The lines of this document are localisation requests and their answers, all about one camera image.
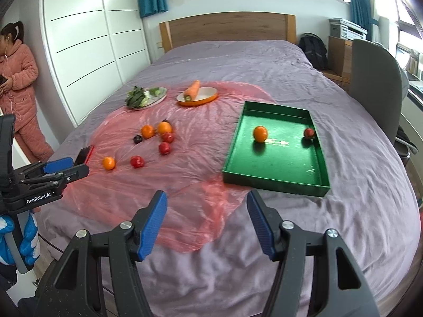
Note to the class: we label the black backpack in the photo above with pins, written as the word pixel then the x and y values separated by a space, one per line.
pixel 314 52

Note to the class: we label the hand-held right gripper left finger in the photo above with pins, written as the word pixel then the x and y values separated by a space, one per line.
pixel 153 224

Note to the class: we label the red plastic sheet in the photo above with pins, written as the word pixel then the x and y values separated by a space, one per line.
pixel 185 178

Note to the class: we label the orange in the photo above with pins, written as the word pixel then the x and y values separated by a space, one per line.
pixel 148 131
pixel 109 163
pixel 260 134
pixel 164 127

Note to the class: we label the white wardrobe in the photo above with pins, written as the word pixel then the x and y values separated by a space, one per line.
pixel 82 39

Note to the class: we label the red tomato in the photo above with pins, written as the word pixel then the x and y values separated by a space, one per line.
pixel 309 133
pixel 136 161
pixel 164 148
pixel 167 136

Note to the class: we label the orange oval dish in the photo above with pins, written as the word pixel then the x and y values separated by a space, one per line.
pixel 205 96

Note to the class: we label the patterned round plate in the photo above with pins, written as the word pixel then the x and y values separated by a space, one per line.
pixel 155 100

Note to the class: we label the green tray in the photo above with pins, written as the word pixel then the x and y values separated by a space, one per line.
pixel 281 161

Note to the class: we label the person's left hand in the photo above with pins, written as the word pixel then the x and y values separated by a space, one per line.
pixel 30 234

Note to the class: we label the phone in red case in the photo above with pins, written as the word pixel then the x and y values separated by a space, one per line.
pixel 82 155

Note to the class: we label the grey chair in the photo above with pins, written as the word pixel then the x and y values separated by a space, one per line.
pixel 373 79

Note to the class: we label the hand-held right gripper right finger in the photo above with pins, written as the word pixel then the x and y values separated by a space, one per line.
pixel 261 224

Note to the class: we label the wooden cabinet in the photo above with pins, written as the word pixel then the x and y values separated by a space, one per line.
pixel 338 56

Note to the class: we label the wooden headboard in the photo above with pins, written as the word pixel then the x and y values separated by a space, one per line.
pixel 224 28

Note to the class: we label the leafy green vegetable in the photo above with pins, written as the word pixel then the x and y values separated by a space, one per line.
pixel 135 96

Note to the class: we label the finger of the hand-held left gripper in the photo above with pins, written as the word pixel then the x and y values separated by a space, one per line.
pixel 59 165
pixel 77 171

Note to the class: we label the white printer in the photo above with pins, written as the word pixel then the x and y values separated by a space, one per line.
pixel 350 28

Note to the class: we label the carrot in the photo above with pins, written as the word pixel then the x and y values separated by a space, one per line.
pixel 192 89

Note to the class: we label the small bok choy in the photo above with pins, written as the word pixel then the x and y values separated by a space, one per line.
pixel 154 91

